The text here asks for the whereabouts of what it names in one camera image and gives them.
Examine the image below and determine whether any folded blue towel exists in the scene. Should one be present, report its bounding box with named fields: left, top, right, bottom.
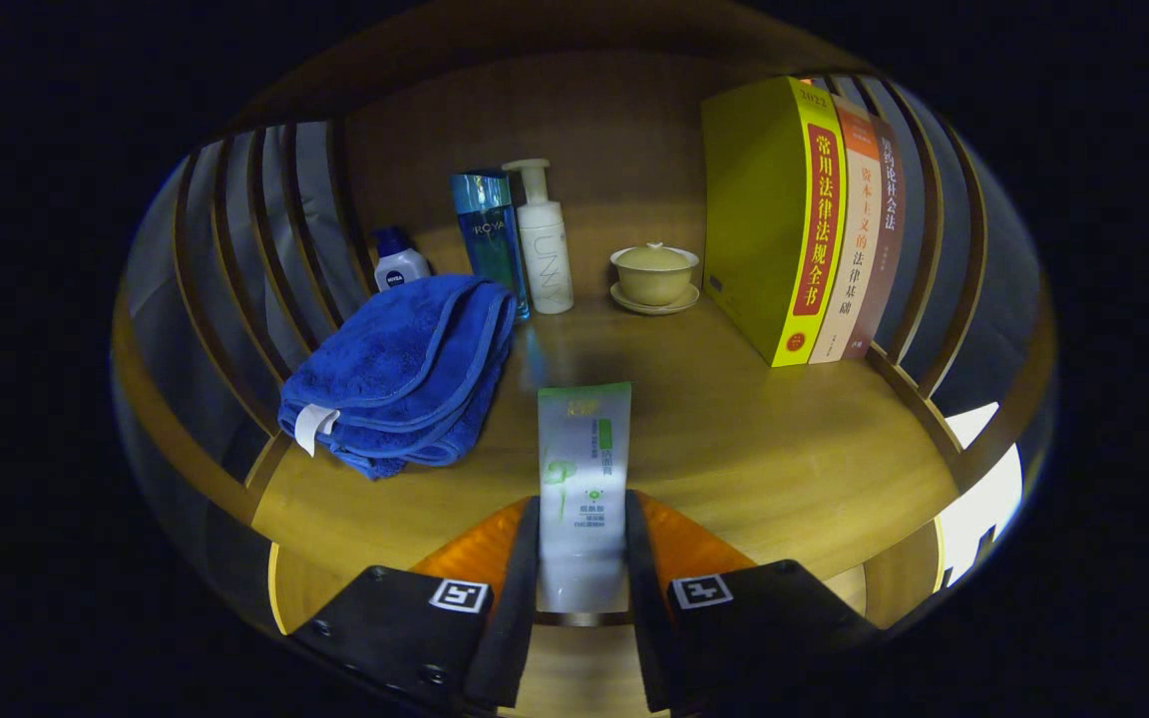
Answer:
left=277, top=274, right=519, bottom=482

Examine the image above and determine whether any beige lidded teacup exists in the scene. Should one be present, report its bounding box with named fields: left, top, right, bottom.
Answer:
left=610, top=241, right=701, bottom=306

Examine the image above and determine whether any teal blue bottle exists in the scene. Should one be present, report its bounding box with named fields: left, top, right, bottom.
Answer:
left=450, top=171, right=533, bottom=322

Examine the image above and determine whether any white pump bottle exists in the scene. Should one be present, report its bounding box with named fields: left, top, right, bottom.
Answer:
left=502, top=159, right=575, bottom=316

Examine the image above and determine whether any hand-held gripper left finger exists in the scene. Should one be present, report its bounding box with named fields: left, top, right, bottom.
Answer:
left=290, top=496, right=543, bottom=714

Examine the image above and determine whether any small white blue-capped bottle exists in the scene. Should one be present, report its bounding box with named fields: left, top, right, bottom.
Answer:
left=372, top=226, right=433, bottom=293

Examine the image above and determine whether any beige saucer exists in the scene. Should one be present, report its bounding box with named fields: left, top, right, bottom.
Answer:
left=610, top=282, right=702, bottom=317

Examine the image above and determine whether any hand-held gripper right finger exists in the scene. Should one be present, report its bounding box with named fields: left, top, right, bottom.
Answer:
left=624, top=489, right=880, bottom=714

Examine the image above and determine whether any wooden countertop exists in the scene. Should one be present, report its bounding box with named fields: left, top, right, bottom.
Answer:
left=250, top=199, right=964, bottom=624

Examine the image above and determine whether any thick yellow book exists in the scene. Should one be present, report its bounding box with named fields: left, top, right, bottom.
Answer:
left=701, top=76, right=848, bottom=369

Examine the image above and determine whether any brown book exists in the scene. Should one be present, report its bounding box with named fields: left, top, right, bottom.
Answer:
left=842, top=115, right=908, bottom=361

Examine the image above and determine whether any orange and white book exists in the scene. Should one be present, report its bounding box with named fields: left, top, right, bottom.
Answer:
left=807, top=95, right=883, bottom=364

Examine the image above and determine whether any wooden cabinet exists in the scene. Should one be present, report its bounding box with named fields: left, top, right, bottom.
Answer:
left=114, top=5, right=1056, bottom=717

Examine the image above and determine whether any white green-print tube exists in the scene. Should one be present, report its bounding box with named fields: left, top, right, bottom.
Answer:
left=537, top=383, right=632, bottom=614

